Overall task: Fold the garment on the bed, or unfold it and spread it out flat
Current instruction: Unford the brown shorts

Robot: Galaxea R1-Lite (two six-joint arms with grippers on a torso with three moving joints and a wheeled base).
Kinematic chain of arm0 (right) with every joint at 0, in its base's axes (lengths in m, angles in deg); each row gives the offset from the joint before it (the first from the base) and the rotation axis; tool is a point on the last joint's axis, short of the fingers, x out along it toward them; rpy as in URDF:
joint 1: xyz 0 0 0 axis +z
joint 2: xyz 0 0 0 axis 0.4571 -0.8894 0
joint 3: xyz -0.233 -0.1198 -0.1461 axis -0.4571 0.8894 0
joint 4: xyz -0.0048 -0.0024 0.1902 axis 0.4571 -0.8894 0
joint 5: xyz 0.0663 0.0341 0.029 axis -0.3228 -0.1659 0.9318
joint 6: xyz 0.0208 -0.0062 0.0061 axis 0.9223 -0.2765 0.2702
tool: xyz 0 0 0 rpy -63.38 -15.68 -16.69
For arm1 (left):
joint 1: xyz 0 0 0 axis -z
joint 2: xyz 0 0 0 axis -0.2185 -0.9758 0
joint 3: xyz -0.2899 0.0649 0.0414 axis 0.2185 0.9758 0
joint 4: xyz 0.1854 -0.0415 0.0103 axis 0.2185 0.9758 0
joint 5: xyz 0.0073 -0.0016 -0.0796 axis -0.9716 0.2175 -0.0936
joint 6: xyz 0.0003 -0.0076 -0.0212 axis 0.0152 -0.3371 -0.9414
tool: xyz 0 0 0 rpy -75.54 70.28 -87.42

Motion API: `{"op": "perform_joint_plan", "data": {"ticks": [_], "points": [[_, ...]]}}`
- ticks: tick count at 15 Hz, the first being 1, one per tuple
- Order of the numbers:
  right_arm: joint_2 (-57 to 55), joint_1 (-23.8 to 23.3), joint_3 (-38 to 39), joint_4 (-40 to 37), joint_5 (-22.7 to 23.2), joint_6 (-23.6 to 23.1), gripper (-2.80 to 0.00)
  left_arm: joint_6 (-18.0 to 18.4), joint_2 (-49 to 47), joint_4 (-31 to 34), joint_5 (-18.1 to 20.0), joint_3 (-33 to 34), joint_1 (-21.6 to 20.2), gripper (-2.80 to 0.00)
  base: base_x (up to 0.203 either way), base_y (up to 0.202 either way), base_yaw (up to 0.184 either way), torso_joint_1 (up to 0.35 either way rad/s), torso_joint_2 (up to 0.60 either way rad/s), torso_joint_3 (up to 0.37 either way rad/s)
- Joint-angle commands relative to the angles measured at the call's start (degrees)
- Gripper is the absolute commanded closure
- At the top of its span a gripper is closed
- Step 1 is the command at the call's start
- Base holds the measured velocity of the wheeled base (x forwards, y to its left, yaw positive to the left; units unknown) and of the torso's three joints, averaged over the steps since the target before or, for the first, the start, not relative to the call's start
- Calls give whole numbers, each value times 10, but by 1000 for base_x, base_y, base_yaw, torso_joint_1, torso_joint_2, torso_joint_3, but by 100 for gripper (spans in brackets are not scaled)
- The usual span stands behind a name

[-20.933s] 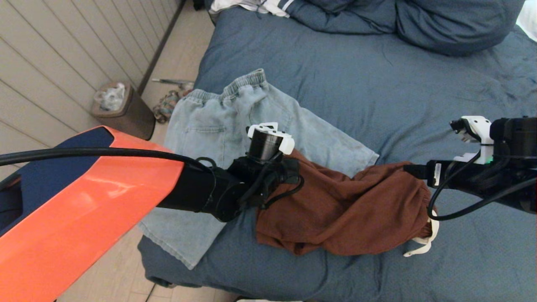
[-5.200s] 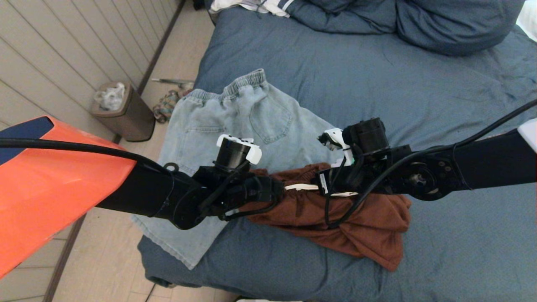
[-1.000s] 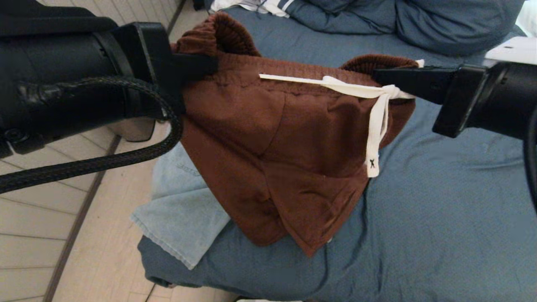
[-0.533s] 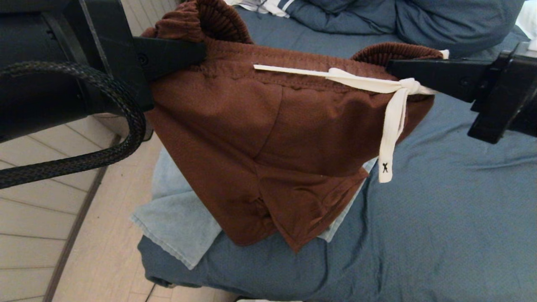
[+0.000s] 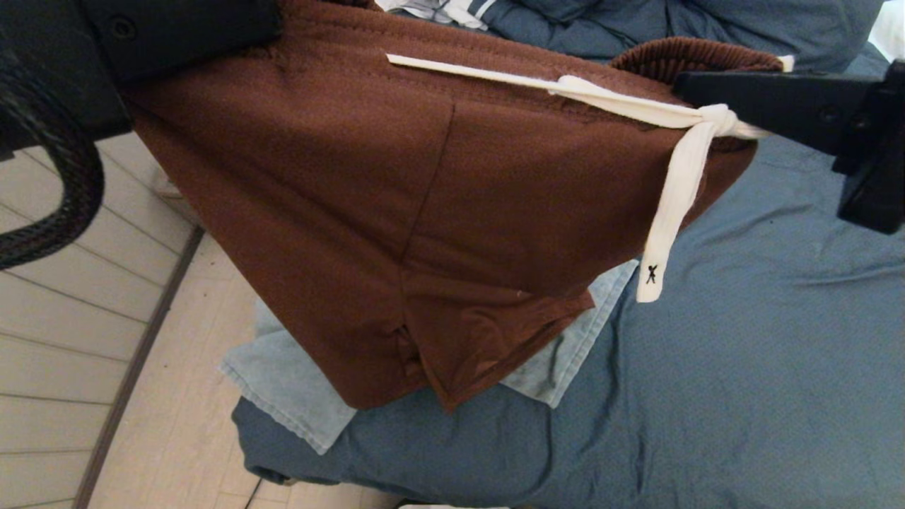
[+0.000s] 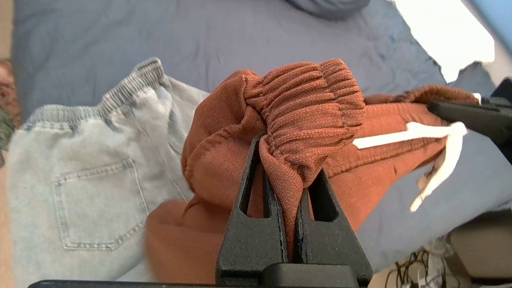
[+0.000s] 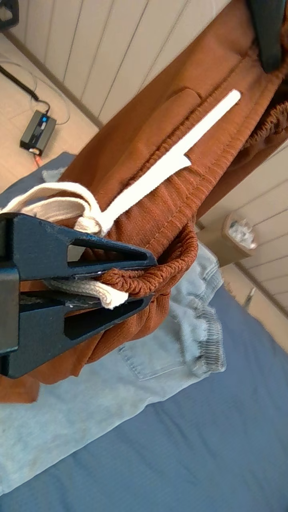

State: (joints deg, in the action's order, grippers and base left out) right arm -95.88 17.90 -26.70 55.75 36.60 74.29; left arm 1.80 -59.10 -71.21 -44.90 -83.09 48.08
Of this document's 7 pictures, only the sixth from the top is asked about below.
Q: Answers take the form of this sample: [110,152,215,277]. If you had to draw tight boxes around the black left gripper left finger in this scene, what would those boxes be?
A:
[215,134,289,286]

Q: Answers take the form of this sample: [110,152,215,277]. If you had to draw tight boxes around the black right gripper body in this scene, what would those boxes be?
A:
[490,78,512,108]

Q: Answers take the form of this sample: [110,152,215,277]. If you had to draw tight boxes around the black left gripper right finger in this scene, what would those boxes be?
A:
[294,168,374,286]

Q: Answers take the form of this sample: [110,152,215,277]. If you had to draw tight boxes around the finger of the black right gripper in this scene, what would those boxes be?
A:
[426,101,512,138]

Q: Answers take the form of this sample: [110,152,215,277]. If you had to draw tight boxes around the rust brown shorts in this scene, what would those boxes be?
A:
[144,58,480,285]

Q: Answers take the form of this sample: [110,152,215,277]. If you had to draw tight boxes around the light blue denim shorts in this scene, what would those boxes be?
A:
[7,57,210,282]

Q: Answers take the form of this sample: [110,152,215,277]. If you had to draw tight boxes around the white pillow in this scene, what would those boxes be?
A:
[394,0,496,82]

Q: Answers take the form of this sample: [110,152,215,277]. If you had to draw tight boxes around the blue pillow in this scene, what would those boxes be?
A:
[285,0,372,20]

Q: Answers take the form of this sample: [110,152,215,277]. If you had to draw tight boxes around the blue bed cover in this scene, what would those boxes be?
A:
[12,0,512,272]

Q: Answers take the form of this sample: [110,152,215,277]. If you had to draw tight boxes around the multicoloured cloth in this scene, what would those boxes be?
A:
[0,59,20,166]

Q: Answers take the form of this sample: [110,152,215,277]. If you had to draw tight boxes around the tangled black cables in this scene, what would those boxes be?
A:
[385,247,454,288]

